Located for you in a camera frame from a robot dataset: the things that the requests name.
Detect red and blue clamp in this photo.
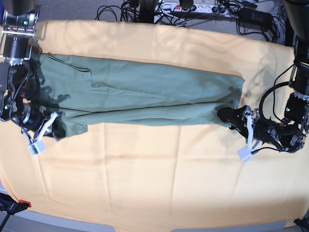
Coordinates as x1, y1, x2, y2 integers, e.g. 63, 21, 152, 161
0, 192, 32, 227

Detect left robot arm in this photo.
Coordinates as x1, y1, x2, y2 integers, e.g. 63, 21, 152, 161
217, 0, 309, 155

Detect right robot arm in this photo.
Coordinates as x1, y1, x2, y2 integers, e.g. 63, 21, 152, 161
0, 0, 65, 140

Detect white power strip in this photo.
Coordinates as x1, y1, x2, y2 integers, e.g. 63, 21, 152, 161
160, 2, 234, 17

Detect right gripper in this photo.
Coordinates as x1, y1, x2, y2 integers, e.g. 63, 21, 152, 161
18, 103, 66, 138

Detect black clamp right corner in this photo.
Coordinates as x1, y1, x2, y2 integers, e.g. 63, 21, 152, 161
294, 212, 309, 232

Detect green T-shirt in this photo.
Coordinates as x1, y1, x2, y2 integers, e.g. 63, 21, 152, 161
31, 54, 244, 138

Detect black power adapter brick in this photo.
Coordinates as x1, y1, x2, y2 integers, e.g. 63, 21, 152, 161
239, 8, 273, 28

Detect yellow table cloth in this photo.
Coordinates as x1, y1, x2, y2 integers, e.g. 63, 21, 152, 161
0, 20, 309, 232

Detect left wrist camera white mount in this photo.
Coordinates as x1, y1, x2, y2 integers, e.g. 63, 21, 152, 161
237, 115, 261, 162

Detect black centre stand post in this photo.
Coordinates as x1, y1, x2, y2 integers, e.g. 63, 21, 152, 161
138, 0, 158, 24

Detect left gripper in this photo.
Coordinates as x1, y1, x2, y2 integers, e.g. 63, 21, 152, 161
217, 105, 281, 146

